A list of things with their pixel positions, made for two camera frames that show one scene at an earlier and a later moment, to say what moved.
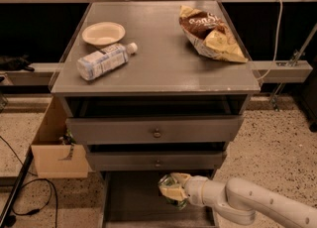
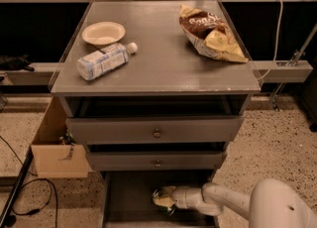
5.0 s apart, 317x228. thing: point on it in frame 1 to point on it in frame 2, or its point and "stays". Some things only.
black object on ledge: (8, 63) stays
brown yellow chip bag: (211, 36) stays
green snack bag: (170, 180) to (158, 192)
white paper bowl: (103, 33) stays
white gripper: (195, 188) to (182, 195)
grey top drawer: (154, 130) stays
